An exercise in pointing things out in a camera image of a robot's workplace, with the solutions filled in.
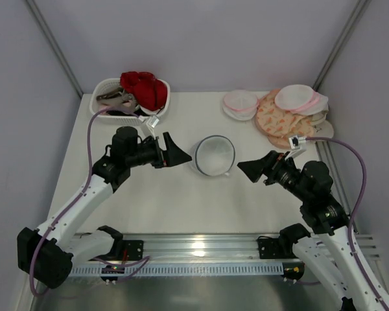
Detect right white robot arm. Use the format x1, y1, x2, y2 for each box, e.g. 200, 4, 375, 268
237, 151, 389, 310

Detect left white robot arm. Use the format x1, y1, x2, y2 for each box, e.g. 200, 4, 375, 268
17, 126, 192, 292

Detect orange patterned laundry bag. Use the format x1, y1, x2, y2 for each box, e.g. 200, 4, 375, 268
255, 89, 315, 150

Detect red bra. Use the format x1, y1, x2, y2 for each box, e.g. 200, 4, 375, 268
120, 71, 168, 111

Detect beige laundry bag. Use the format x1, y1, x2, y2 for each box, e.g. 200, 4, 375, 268
311, 111, 335, 139

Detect grey bra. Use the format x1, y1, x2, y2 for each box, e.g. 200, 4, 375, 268
96, 87, 139, 111

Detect pink trimmed mesh bag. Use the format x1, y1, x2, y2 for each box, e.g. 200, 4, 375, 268
222, 90, 259, 121

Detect white pink mesh bag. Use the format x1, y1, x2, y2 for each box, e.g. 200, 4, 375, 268
275, 84, 329, 115

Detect white plastic basket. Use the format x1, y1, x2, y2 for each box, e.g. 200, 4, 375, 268
89, 78, 171, 126

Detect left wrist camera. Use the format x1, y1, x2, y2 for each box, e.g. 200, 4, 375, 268
138, 115, 159, 138

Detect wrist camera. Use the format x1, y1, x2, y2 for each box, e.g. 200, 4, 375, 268
138, 115, 159, 138
286, 135, 307, 159

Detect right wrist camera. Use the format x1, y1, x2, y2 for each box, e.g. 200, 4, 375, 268
286, 135, 307, 159

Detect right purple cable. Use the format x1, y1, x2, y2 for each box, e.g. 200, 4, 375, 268
306, 136, 389, 311

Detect aluminium mounting rail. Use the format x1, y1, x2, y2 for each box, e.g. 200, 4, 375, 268
67, 232, 380, 260

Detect white cable duct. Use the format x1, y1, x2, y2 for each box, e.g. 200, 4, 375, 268
67, 261, 307, 278

